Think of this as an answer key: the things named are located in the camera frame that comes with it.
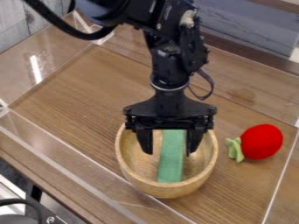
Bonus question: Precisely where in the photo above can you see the clear acrylic front wall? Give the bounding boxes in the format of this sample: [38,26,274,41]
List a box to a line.
[0,108,194,224]

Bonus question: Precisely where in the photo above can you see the clear acrylic corner bracket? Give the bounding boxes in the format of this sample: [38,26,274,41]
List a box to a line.
[71,10,114,46]

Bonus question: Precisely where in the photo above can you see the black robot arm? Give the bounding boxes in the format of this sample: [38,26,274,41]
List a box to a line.
[75,0,216,154]

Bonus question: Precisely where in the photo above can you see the red plush tomato toy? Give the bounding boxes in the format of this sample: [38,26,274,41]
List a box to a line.
[225,124,284,163]

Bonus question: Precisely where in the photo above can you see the brown wooden bowl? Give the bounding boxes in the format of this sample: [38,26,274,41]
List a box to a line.
[114,125,218,199]

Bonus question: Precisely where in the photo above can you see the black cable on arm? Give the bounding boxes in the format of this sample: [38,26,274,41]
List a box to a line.
[22,0,117,41]

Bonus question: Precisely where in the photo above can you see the black table frame bracket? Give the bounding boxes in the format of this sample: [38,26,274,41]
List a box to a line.
[0,183,67,224]

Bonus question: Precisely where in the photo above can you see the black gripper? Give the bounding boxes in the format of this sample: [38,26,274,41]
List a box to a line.
[122,90,217,155]

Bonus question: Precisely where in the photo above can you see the green rectangular block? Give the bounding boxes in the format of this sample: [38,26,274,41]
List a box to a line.
[156,129,184,184]

